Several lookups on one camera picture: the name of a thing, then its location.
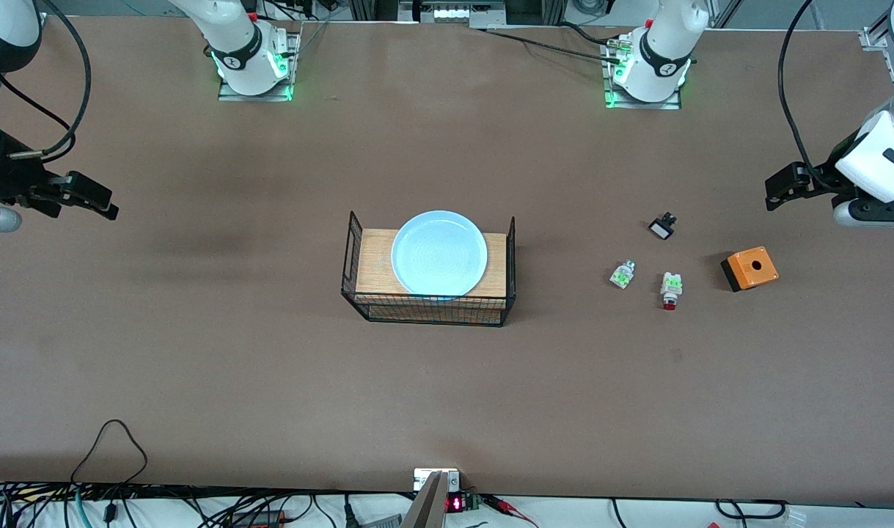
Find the light blue round plate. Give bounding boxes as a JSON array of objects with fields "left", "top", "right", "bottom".
[{"left": 391, "top": 210, "right": 488, "bottom": 300}]

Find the wooden board shelf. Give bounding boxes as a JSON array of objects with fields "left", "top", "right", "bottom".
[{"left": 356, "top": 229, "right": 508, "bottom": 323}]

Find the red clip test lead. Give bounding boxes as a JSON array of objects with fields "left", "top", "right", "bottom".
[{"left": 483, "top": 495, "right": 539, "bottom": 528}]

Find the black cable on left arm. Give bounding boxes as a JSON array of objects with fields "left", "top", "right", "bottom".
[{"left": 778, "top": 0, "right": 821, "bottom": 184}]

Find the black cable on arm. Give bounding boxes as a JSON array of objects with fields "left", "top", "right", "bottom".
[
  {"left": 0, "top": 0, "right": 93, "bottom": 161},
  {"left": 778, "top": 0, "right": 821, "bottom": 184}
]

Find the orange button enclosure box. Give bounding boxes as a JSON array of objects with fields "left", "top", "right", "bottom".
[{"left": 720, "top": 246, "right": 780, "bottom": 293}]

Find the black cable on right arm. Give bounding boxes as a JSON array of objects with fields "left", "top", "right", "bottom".
[{"left": 0, "top": 0, "right": 93, "bottom": 161}]

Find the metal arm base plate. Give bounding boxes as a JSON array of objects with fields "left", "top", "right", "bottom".
[
  {"left": 602, "top": 37, "right": 684, "bottom": 111},
  {"left": 218, "top": 31, "right": 301, "bottom": 102}
]

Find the aluminium frame rail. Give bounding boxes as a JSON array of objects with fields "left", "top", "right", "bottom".
[{"left": 861, "top": 11, "right": 894, "bottom": 92}]

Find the thin black looped cable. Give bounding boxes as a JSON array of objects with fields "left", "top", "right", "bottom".
[{"left": 71, "top": 419, "right": 148, "bottom": 485}]

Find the black cable across table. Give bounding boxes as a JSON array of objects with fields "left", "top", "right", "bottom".
[{"left": 482, "top": 28, "right": 623, "bottom": 63}]

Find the black coiled cable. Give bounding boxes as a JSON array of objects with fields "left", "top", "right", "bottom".
[{"left": 714, "top": 499, "right": 788, "bottom": 520}]

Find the black wire mesh basket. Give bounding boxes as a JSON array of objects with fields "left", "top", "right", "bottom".
[{"left": 341, "top": 211, "right": 517, "bottom": 328}]

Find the aluminium frame structure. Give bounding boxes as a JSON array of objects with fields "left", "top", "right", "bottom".
[{"left": 351, "top": 0, "right": 565, "bottom": 29}]

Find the silver camera mount bracket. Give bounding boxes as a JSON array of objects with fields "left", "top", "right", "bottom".
[{"left": 414, "top": 468, "right": 461, "bottom": 492}]

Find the grey aluminium camera bar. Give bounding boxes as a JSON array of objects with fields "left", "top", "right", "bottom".
[{"left": 401, "top": 471, "right": 449, "bottom": 528}]

